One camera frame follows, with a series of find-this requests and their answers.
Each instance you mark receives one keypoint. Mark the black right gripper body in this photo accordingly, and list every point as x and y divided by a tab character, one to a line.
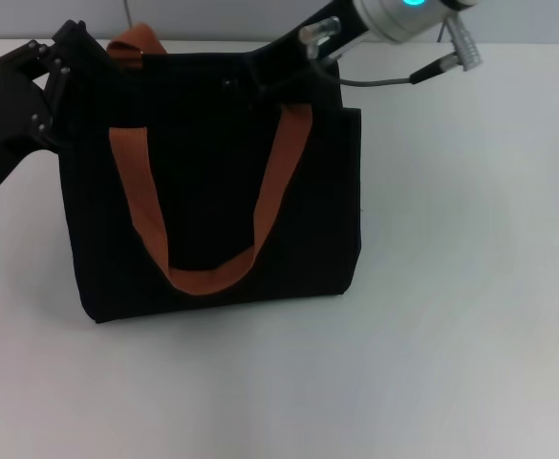
288	48

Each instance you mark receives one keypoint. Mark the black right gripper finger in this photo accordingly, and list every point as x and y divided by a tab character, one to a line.
241	85

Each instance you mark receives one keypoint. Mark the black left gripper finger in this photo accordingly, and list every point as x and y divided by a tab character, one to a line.
57	110
76	43

